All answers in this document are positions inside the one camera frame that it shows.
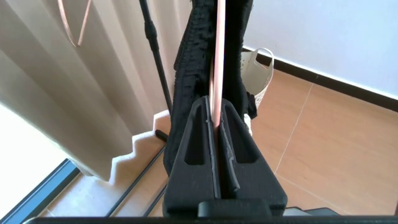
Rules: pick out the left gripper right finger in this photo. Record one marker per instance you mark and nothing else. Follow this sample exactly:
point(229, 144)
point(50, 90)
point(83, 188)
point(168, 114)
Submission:
point(258, 180)

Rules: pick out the pink clothes hanger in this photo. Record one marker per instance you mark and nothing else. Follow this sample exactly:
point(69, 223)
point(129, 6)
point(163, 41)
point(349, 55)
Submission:
point(219, 62)
point(66, 31)

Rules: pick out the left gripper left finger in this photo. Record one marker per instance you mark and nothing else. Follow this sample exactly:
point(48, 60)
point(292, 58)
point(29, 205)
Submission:
point(189, 180)

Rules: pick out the beige curtain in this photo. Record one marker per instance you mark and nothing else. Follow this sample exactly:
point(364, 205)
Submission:
point(77, 93)

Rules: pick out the white laundry basket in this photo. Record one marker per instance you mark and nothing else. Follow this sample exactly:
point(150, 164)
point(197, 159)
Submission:
point(258, 77)

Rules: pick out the black shorts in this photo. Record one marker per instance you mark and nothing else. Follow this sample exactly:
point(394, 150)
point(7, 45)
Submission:
point(192, 62)

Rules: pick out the window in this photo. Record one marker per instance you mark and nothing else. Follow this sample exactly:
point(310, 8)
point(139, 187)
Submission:
point(40, 193)

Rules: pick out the black clothes rack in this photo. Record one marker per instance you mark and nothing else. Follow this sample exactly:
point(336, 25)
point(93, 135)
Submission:
point(152, 34)

